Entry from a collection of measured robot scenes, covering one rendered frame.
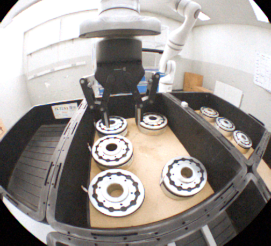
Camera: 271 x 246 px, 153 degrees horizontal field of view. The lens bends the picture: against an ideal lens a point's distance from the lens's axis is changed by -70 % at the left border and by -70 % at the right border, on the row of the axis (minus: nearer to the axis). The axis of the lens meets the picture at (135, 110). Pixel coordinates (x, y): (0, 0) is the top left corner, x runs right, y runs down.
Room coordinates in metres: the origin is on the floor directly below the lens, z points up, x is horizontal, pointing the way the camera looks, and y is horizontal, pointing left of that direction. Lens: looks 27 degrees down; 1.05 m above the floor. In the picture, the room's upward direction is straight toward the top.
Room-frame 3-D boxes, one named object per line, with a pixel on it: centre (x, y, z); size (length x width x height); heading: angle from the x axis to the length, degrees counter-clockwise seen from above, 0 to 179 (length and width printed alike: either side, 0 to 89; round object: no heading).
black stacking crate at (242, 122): (0.24, -0.30, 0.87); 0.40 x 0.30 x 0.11; 11
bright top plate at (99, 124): (0.28, 0.08, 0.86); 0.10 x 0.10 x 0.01
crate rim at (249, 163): (0.24, -0.30, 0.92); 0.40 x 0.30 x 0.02; 11
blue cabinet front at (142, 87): (2.35, -0.36, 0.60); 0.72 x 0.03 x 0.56; 108
